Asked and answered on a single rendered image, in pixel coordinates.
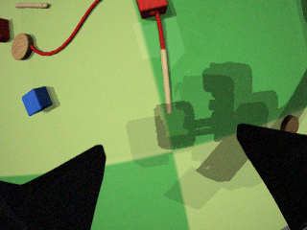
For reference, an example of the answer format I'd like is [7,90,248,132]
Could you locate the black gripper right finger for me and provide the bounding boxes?
[237,124,307,230]

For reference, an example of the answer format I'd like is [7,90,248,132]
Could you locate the red cube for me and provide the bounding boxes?
[135,0,168,19]

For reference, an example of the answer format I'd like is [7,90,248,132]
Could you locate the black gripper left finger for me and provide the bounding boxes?
[0,145,106,230]

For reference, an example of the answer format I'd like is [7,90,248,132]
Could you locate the wooden stick with red string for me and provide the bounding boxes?
[30,0,172,114]

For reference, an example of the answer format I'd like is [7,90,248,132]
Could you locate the thin wooden stick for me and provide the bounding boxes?
[14,3,49,9]

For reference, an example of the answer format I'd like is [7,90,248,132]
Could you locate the dark red block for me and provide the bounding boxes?
[0,18,11,43]

